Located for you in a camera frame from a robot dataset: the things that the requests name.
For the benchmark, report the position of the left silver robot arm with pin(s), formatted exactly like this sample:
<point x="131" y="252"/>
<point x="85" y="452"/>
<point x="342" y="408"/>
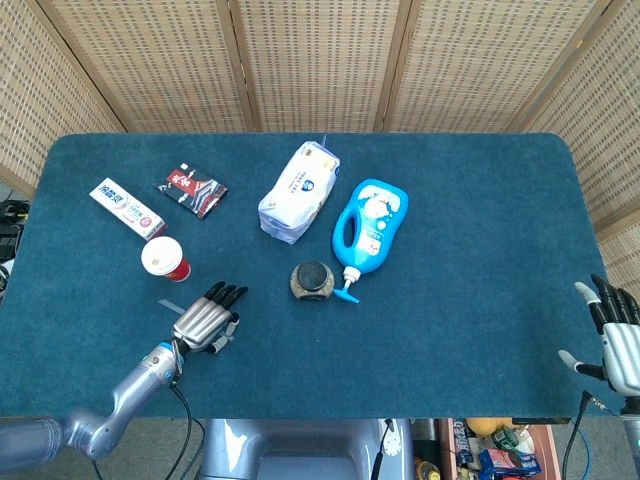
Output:
<point x="125" y="390"/>

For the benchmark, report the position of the black red card box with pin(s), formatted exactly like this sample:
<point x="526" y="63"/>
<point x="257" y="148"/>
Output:
<point x="194" y="191"/>

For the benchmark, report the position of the glass jar black lid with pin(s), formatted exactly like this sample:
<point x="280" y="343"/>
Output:
<point x="311" y="280"/>

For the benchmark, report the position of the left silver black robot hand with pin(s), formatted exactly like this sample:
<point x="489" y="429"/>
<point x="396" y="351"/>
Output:
<point x="202" y="320"/>

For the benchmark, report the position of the white toothpaste box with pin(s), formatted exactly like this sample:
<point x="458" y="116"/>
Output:
<point x="125" y="205"/>

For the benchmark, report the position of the white tissue pack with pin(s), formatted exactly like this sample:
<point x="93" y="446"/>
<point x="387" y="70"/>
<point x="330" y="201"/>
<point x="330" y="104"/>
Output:
<point x="297" y="195"/>

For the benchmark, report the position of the silver robot torso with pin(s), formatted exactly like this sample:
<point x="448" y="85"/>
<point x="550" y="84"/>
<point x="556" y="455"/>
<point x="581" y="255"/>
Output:
<point x="300" y="450"/>

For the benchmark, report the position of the black equipment beside table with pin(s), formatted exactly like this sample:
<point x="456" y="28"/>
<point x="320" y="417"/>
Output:
<point x="9" y="220"/>

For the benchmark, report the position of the woven bamboo folding screen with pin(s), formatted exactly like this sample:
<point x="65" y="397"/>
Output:
<point x="320" y="60"/>

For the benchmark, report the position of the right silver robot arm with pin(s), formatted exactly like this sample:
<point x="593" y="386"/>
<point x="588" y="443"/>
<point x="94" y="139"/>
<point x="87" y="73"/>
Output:
<point x="632" y="440"/>

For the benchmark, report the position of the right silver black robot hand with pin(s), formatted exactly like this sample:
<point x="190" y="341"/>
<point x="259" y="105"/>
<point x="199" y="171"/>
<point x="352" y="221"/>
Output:
<point x="617" y="335"/>

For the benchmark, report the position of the blue pump detergent bottle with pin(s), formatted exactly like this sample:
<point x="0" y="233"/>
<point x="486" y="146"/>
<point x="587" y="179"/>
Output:
<point x="372" y="220"/>

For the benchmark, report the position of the red crate of snacks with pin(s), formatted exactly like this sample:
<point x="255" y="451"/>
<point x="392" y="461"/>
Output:
<point x="500" y="450"/>

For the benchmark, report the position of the transparent plastic straw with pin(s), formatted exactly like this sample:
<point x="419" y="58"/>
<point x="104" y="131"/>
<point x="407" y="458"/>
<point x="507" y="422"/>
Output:
<point x="168" y="305"/>

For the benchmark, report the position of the red paper cup white lid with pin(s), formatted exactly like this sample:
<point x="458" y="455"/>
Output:
<point x="161" y="257"/>

